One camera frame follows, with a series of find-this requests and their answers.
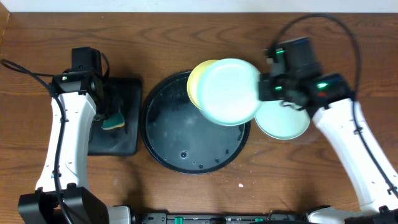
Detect rectangular black tray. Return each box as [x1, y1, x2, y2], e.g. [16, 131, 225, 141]
[88, 78, 142, 156]

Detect light green plate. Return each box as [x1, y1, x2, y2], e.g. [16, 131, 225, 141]
[197, 58, 261, 126]
[254, 100, 310, 140]

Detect green yellow sponge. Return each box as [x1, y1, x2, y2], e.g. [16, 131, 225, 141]
[101, 112, 125, 130]

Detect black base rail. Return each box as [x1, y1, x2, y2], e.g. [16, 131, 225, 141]
[136, 212, 309, 224]

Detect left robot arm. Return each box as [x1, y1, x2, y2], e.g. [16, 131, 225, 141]
[18, 71, 132, 223]

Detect round black tray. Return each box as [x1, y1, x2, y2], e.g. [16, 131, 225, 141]
[139, 71, 251, 175]

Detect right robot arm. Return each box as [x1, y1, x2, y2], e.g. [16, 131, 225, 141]
[259, 73, 397, 223]

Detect yellow plate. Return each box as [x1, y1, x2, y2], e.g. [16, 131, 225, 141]
[187, 60, 217, 110]

